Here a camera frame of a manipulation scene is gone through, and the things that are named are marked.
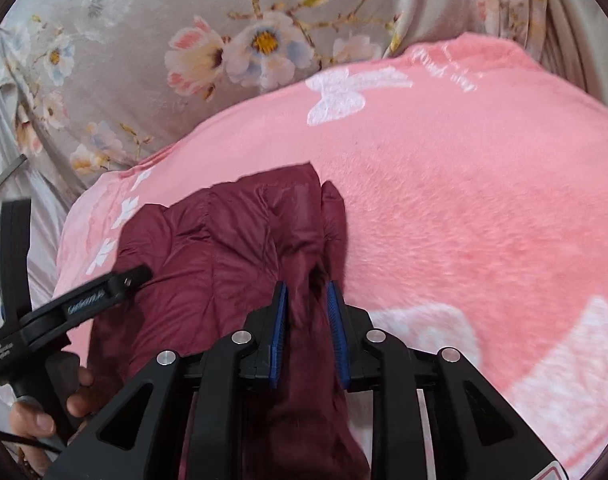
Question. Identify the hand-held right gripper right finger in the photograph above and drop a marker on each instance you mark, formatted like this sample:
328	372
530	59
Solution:
336	330

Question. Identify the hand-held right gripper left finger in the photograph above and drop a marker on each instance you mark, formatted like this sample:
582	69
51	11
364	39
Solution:
279	330

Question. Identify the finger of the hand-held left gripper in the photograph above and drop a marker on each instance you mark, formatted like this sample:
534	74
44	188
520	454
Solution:
15	255
91	297

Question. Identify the maroon garment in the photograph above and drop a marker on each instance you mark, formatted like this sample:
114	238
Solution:
224	260

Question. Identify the grey metal bar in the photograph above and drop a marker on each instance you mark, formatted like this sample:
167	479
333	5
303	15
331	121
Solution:
9	171

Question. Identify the pink blanket with white bows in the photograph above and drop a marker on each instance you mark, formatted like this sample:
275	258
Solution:
458	210

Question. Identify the grey floral bed sheet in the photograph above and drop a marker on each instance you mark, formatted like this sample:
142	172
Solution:
149	85

